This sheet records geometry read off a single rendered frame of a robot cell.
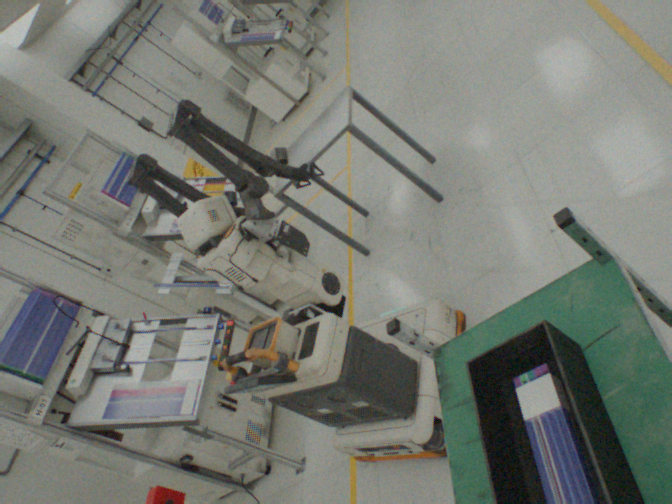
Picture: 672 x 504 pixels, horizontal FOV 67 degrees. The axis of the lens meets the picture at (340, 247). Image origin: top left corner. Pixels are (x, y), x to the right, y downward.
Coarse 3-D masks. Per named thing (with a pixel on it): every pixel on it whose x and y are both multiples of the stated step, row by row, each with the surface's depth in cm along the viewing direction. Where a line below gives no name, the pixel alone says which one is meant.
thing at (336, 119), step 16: (352, 96) 303; (336, 112) 302; (320, 128) 310; (336, 128) 288; (352, 128) 280; (400, 128) 330; (304, 144) 319; (320, 144) 296; (368, 144) 287; (416, 144) 334; (288, 160) 328; (304, 160) 304; (384, 160) 294; (432, 160) 343; (416, 176) 304; (336, 192) 364; (432, 192) 310; (304, 208) 325; (352, 208) 375; (320, 224) 331; (352, 240) 344
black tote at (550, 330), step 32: (544, 320) 85; (512, 352) 91; (544, 352) 91; (576, 352) 87; (480, 384) 92; (512, 384) 96; (576, 384) 78; (480, 416) 86; (512, 416) 92; (576, 416) 83; (608, 416) 80; (512, 448) 88; (608, 448) 73; (512, 480) 82; (608, 480) 67
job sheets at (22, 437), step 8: (0, 424) 263; (8, 424) 263; (0, 432) 268; (8, 432) 268; (16, 432) 269; (24, 432) 269; (32, 432) 269; (8, 440) 276; (16, 440) 275; (24, 440) 275; (32, 440) 276; (40, 440) 275; (56, 440) 275; (32, 448) 283; (64, 448) 282; (72, 448) 282; (80, 448) 282
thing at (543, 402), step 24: (528, 384) 89; (552, 384) 86; (528, 408) 87; (552, 408) 84; (528, 432) 85; (552, 432) 82; (576, 432) 81; (552, 456) 80; (576, 456) 77; (552, 480) 78; (576, 480) 75
